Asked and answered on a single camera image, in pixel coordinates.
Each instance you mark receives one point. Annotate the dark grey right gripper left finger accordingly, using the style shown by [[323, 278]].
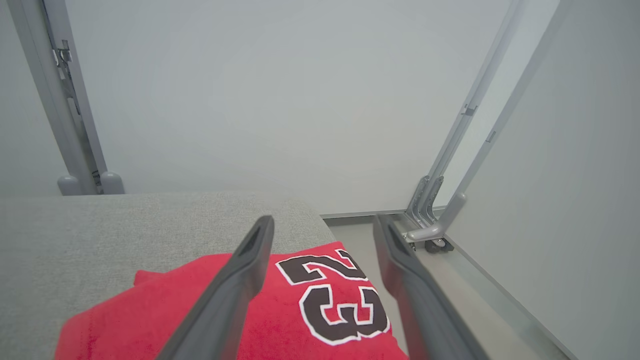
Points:
[[225, 305]]

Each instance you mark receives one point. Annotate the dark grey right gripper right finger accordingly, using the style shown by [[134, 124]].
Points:
[[425, 310]]

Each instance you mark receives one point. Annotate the red jersey with white sleeves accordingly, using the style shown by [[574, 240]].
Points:
[[280, 320]]

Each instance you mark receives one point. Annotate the small black caster wheel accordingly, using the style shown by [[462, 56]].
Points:
[[439, 245]]

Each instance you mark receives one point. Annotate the grey cushioned table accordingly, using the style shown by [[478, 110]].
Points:
[[125, 230]]

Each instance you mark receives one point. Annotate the grey double-bar partition frame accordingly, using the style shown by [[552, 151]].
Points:
[[460, 130]]

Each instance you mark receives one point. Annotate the grey partition post pair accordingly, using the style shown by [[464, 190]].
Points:
[[65, 110]]

